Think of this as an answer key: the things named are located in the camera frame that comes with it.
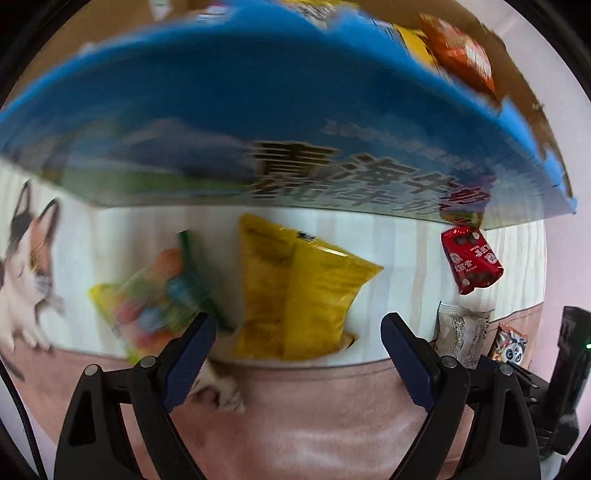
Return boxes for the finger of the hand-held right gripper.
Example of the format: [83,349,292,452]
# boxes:
[515,369,552,409]

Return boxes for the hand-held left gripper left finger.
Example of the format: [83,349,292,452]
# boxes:
[54,311,218,480]

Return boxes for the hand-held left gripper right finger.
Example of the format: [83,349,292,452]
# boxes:
[381,312,541,480]

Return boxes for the small brown white snack packet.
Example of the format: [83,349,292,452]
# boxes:
[188,360,246,413]

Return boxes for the orange panda snack packet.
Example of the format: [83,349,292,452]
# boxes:
[488,322,528,366]
[417,12,498,101]

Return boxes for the grey white snack packet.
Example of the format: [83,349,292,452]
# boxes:
[436,300,493,371]

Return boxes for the colourful candy bag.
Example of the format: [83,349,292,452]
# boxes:
[89,229,232,366]

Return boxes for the red snack packet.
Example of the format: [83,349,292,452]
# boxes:
[440,226,504,296]

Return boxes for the gold yellow snack packet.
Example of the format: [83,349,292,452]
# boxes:
[233,213,385,362]

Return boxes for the blue printed cardboard box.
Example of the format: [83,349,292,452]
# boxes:
[0,0,579,230]

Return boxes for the cat print blanket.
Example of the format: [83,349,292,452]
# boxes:
[0,164,549,480]

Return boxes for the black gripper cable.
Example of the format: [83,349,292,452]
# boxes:
[0,364,48,480]

